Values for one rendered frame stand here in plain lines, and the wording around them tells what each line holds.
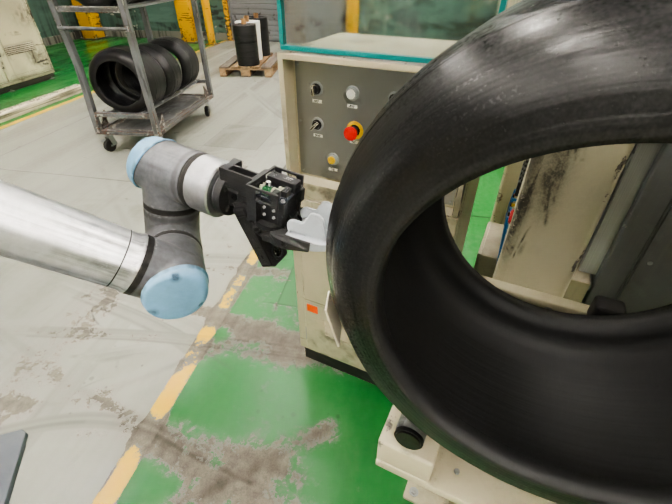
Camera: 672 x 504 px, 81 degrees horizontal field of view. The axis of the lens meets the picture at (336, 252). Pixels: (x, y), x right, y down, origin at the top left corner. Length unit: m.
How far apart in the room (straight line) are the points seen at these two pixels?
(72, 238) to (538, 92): 0.51
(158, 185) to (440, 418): 0.52
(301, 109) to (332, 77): 0.14
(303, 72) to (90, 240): 0.80
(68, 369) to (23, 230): 1.64
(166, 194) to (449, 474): 0.63
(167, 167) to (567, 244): 0.68
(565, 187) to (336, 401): 1.28
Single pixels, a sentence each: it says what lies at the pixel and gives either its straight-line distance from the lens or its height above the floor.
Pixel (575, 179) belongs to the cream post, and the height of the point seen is 1.18.
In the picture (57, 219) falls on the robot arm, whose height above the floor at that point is 1.21.
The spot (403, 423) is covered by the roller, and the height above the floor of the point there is 0.92.
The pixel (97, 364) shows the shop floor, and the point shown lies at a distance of 2.13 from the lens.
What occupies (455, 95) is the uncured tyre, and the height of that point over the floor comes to 1.38.
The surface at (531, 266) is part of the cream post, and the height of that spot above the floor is 1.00.
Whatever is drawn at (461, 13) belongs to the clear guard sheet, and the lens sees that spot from 1.02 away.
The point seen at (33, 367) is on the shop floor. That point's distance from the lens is 2.28.
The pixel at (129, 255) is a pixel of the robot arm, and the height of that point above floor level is 1.15.
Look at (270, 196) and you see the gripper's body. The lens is 0.55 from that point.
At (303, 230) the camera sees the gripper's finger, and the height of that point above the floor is 1.16.
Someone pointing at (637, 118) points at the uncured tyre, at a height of 1.39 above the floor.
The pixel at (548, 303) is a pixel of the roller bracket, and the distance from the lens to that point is 0.85.
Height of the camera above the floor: 1.47
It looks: 37 degrees down
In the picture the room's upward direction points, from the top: straight up
